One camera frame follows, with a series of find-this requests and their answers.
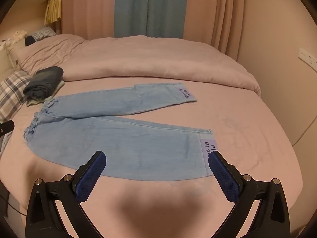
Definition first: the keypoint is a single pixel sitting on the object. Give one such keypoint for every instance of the pink pillow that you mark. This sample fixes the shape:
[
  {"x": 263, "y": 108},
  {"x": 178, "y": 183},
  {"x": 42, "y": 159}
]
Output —
[{"x": 44, "y": 53}]

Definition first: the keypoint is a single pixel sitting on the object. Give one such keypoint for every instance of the light blue denim pants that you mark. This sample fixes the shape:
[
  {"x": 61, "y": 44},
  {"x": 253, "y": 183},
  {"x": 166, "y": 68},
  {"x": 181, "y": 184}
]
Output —
[{"x": 123, "y": 148}]

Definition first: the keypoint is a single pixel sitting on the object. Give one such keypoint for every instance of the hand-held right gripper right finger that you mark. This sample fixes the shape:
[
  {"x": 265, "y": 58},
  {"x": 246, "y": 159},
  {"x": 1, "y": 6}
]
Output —
[{"x": 224, "y": 178}]

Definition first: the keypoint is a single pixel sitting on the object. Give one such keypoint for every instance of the blue checked pillow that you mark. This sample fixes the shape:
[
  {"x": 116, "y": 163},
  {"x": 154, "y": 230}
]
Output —
[{"x": 43, "y": 33}]

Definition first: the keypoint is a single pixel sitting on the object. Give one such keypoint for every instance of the yellow tasselled cloth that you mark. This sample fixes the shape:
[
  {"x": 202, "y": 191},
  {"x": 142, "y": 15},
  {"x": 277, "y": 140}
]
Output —
[{"x": 53, "y": 11}]

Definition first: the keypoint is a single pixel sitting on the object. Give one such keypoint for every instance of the plaid pillow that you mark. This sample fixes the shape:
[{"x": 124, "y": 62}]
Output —
[{"x": 12, "y": 89}]

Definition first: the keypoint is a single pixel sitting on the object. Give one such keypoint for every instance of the bed with pink sheet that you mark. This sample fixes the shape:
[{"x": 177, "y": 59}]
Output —
[{"x": 247, "y": 129}]

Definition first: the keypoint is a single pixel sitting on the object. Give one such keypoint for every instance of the folded pale green cloth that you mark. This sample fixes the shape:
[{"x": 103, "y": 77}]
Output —
[{"x": 58, "y": 85}]

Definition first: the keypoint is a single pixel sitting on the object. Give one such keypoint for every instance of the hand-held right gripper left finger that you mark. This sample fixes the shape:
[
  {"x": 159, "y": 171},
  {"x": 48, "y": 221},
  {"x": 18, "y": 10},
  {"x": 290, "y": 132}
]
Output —
[{"x": 90, "y": 178}]

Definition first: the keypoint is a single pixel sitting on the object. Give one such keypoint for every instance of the folded dark blue jeans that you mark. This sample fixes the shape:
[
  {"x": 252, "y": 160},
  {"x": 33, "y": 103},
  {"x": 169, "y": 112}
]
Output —
[{"x": 43, "y": 81}]

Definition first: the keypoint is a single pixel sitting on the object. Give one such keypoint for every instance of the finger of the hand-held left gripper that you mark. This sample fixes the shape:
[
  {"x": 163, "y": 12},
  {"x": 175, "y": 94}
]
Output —
[{"x": 6, "y": 127}]

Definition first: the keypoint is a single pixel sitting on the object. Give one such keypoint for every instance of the pink duvet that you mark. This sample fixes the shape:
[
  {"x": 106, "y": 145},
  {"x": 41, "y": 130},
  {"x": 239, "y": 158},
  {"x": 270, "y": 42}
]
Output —
[{"x": 153, "y": 59}]

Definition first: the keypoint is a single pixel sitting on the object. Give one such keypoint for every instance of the white plush toy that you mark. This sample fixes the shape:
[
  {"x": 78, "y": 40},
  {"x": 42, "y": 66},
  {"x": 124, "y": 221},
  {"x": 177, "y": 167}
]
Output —
[{"x": 14, "y": 37}]

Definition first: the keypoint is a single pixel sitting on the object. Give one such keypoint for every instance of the white wall socket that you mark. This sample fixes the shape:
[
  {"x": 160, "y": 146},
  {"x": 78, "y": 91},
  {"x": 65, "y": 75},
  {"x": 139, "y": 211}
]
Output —
[{"x": 308, "y": 57}]

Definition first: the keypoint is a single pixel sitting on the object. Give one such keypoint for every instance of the blue curtain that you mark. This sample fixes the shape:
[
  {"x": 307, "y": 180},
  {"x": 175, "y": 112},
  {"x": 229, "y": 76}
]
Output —
[{"x": 148, "y": 7}]

